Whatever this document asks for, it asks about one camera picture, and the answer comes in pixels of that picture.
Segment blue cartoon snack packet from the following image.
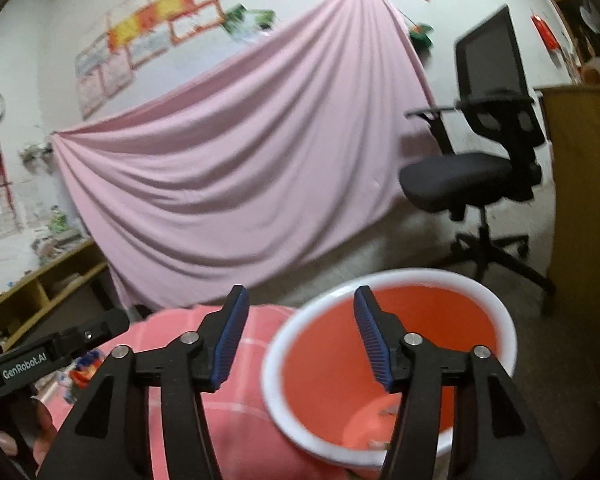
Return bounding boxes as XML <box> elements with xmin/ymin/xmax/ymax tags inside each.
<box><xmin>57</xmin><ymin>349</ymin><xmax>105</xmax><ymax>403</ymax></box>

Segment row of wall certificates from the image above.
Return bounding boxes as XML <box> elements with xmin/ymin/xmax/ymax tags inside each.
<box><xmin>75</xmin><ymin>0</ymin><xmax>248</xmax><ymax>121</ymax></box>

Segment pile of papers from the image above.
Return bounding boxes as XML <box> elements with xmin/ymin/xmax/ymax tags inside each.
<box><xmin>34</xmin><ymin>229</ymin><xmax>90</xmax><ymax>262</ymax></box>

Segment small red wall hanging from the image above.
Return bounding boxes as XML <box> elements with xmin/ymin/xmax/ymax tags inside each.
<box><xmin>531</xmin><ymin>12</ymin><xmax>561</xmax><ymax>54</ymax></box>

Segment pink hanging cloth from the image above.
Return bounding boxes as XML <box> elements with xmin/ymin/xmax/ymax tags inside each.
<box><xmin>50</xmin><ymin>0</ymin><xmax>443</xmax><ymax>311</ymax></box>

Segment green wall photos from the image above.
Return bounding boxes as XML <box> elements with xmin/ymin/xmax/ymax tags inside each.
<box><xmin>225</xmin><ymin>4</ymin><xmax>277</xmax><ymax>42</ymax></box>

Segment white wall calendar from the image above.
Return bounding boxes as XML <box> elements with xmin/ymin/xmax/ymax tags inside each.
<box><xmin>0</xmin><ymin>180</ymin><xmax>42</xmax><ymax>241</ymax></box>

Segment red bucket with white rim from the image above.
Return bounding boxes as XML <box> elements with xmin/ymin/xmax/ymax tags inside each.
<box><xmin>261</xmin><ymin>268</ymin><xmax>517</xmax><ymax>471</ymax></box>

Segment green wall ornament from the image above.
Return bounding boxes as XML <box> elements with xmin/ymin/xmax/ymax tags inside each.
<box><xmin>407</xmin><ymin>21</ymin><xmax>434</xmax><ymax>52</ymax></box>

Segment wooden cabinet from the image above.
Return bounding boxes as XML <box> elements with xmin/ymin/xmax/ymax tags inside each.
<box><xmin>535</xmin><ymin>82</ymin><xmax>600</xmax><ymax>366</ymax></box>

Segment black office chair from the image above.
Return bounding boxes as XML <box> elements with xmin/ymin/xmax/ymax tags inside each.
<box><xmin>397</xmin><ymin>4</ymin><xmax>558</xmax><ymax>317</ymax></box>

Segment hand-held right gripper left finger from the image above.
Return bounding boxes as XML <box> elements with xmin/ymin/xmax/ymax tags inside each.
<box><xmin>35</xmin><ymin>285</ymin><xmax>251</xmax><ymax>480</ymax></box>

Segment grey wall hooks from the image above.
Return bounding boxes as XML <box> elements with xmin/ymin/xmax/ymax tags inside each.
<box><xmin>19</xmin><ymin>141</ymin><xmax>55</xmax><ymax>173</ymax></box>

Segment pink checked tablecloth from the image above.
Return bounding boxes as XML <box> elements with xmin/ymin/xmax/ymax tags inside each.
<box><xmin>32</xmin><ymin>302</ymin><xmax>431</xmax><ymax>480</ymax></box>

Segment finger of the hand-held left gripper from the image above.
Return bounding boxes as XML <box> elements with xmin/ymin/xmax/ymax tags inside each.
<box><xmin>77</xmin><ymin>308</ymin><xmax>131</xmax><ymax>351</ymax></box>

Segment wooden wall shelf unit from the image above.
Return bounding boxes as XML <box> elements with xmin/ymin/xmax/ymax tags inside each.
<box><xmin>0</xmin><ymin>237</ymin><xmax>113</xmax><ymax>356</ymax></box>

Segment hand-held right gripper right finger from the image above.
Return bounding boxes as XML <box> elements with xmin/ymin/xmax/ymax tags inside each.
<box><xmin>353</xmin><ymin>285</ymin><xmax>563</xmax><ymax>480</ymax></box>

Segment person's left hand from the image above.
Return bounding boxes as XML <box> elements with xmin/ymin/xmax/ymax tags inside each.
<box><xmin>0</xmin><ymin>397</ymin><xmax>60</xmax><ymax>480</ymax></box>

